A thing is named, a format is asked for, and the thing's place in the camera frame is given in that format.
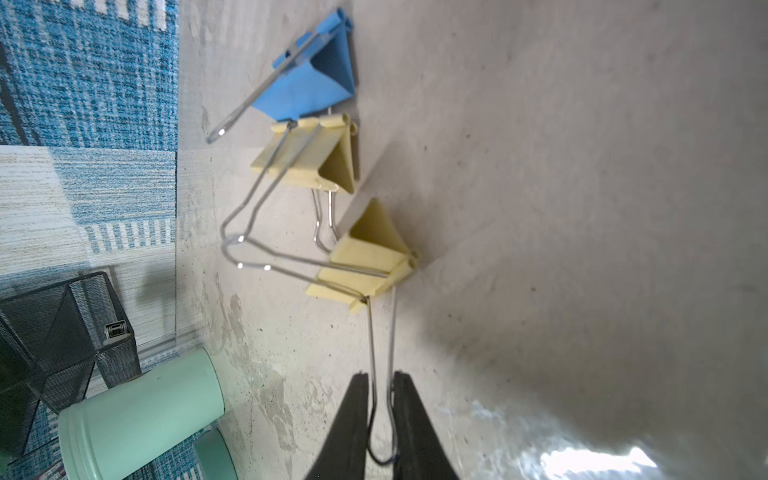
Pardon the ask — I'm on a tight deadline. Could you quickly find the mint green alarm clock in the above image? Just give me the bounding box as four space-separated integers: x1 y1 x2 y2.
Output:
194 427 238 480

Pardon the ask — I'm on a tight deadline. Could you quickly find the black wire shelf rack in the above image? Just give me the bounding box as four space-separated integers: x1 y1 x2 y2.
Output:
1 271 142 461

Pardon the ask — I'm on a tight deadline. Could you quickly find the yellow binder clip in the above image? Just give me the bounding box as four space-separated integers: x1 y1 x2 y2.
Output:
220 198 417 466
220 114 358 253

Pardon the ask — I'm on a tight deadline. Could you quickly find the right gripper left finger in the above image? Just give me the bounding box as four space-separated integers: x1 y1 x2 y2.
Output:
306 373 369 480

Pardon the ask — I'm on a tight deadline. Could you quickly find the mint green pen cup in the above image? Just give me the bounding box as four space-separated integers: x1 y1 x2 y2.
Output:
58 348 225 479

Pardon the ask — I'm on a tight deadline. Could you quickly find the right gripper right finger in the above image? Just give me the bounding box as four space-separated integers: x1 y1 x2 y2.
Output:
393 371 458 480

